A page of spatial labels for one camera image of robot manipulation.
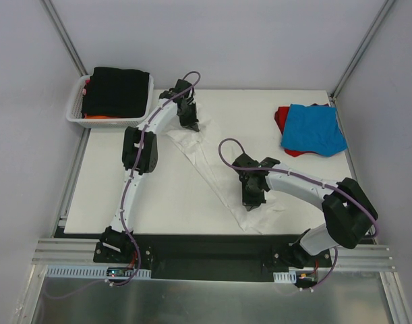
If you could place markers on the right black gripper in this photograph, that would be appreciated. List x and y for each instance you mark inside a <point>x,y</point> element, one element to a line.
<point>253,192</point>

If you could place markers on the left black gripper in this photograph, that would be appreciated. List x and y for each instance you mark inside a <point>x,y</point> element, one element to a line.
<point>187,115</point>

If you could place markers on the white t shirt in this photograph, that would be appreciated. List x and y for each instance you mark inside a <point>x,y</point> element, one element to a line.
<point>201,148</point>

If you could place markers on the red t shirt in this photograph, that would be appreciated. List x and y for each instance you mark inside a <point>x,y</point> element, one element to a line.
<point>281,116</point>

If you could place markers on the blue t shirt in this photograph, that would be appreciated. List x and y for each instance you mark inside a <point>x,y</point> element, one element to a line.
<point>313,131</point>

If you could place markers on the white plastic basket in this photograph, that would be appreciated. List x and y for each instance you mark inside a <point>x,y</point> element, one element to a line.
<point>73,108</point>

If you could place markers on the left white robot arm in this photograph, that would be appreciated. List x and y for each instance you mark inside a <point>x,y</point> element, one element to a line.
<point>140,157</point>

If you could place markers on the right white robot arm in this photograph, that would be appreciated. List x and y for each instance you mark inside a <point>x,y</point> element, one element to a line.
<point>348,212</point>

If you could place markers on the black t shirt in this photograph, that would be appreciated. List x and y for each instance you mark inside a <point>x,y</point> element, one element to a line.
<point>116,93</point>

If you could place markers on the pink t shirt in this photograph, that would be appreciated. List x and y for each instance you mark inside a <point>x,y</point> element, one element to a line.
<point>84,90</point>

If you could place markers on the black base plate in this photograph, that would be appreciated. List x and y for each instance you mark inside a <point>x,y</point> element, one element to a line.
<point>245,258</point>

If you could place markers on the right white cable duct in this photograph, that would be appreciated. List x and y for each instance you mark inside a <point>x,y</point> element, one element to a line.
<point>289,277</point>

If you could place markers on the white cable duct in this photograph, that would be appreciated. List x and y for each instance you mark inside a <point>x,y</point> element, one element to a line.
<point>289,277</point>
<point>88,272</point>

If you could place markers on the aluminium rail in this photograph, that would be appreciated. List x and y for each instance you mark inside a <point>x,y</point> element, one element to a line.
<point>77,251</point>

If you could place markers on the left white cable duct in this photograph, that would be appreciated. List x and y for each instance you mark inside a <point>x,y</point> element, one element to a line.
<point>88,272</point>

